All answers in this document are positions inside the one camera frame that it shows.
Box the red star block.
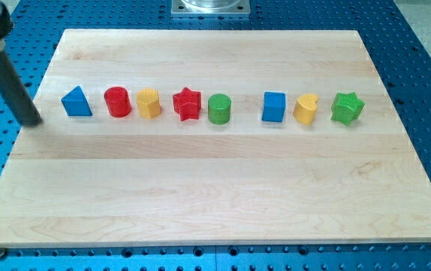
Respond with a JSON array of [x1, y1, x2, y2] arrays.
[[173, 87, 201, 121]]

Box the green star block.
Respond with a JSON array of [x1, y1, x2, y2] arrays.
[[331, 93, 365, 126]]

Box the blue triangle block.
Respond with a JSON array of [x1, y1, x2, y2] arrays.
[[61, 86, 92, 117]]

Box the green cylinder block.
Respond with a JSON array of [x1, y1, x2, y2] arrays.
[[208, 93, 231, 125]]

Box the blue cube block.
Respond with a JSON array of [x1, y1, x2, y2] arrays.
[[261, 92, 286, 123]]

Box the wooden board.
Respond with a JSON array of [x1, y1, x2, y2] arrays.
[[0, 29, 431, 248]]

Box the yellow pentagon block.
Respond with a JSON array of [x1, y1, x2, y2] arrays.
[[136, 88, 161, 119]]

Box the yellow heart block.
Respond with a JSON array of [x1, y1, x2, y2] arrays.
[[293, 93, 319, 125]]

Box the red cylinder block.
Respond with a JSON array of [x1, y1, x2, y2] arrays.
[[103, 87, 132, 117]]

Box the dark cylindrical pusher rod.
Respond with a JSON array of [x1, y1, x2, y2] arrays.
[[0, 51, 42, 126]]

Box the left corner clamp screw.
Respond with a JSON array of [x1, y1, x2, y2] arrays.
[[0, 248, 8, 260]]

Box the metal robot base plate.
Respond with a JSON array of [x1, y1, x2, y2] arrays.
[[171, 0, 251, 15]]

